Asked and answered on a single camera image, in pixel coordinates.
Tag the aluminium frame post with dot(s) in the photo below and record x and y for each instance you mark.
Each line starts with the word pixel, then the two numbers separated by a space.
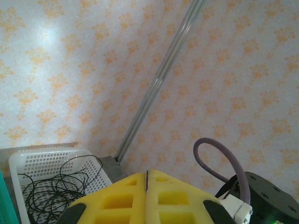
pixel 161 70

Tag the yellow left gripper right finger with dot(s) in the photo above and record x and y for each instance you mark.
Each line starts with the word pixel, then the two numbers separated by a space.
pixel 175 193

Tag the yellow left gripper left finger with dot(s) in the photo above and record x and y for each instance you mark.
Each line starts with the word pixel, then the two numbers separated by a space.
pixel 116 198

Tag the white perforated plastic basket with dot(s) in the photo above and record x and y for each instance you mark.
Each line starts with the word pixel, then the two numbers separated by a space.
pixel 46 161

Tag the teal perforated plastic basket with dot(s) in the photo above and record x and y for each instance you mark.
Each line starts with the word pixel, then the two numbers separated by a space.
pixel 5 200

